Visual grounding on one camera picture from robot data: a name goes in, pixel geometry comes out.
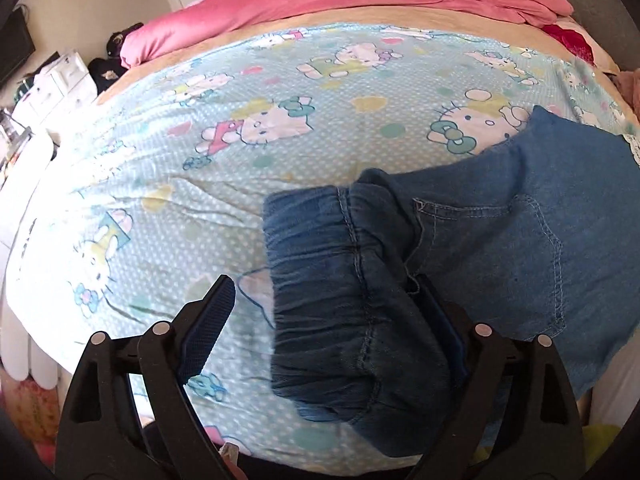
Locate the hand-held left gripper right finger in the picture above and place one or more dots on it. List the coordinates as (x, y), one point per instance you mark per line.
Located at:
(442, 312)

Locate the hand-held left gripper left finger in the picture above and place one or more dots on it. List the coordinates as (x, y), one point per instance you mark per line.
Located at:
(209, 327)

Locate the blue denim pants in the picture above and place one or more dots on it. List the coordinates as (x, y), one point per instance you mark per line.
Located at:
(475, 220)

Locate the cartoon cat printed blanket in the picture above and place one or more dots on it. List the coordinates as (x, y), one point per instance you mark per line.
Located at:
(200, 185)

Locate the tan bed sheet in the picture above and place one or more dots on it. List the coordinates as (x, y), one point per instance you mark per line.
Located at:
(130, 76)

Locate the black bag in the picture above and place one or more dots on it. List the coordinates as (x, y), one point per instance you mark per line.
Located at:
(120, 40)
(105, 75)

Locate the white drawer unit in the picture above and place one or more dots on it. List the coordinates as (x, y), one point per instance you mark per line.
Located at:
(60, 85)

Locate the pink plush garment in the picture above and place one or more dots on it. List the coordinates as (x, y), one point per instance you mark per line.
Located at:
(631, 90)

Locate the red cloth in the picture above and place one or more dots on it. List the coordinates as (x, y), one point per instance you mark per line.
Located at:
(570, 40)

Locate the pink duvet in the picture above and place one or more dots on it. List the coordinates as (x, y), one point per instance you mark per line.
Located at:
(300, 0)

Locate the grey quilted headboard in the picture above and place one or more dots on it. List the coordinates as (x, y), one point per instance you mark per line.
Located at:
(600, 10)

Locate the dark monitor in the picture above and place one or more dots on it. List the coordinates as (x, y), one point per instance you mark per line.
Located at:
(15, 45)

